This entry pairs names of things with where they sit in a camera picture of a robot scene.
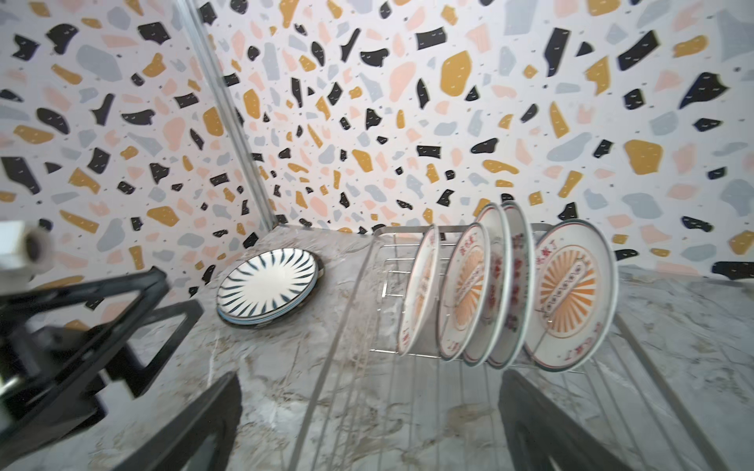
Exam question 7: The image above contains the orange sunburst plate rear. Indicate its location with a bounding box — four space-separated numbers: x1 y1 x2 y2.
524 219 619 373

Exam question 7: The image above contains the red character plate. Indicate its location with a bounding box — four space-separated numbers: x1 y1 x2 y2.
463 203 512 367
487 200 535 370

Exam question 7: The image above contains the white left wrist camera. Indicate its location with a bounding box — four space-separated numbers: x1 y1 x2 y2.
1 220 54 294

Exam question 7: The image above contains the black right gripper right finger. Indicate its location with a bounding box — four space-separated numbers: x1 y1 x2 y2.
498 370 628 470

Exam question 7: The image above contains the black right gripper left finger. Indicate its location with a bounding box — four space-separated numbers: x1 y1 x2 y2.
116 372 243 471

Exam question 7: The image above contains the orange sunburst plate front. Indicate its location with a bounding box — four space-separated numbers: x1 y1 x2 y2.
397 225 441 356

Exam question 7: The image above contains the aluminium corner post left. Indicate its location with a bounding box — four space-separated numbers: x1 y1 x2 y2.
176 0 277 232

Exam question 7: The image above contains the white striped plate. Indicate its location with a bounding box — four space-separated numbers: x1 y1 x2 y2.
216 247 320 327

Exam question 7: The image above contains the stainless wire dish rack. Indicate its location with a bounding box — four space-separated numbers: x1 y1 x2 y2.
290 229 728 470

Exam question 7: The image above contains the orange sunburst plate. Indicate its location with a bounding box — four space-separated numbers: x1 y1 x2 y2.
436 223 491 361
524 219 619 373
397 225 441 356

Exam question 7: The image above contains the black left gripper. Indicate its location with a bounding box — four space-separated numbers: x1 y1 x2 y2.
1 267 203 465

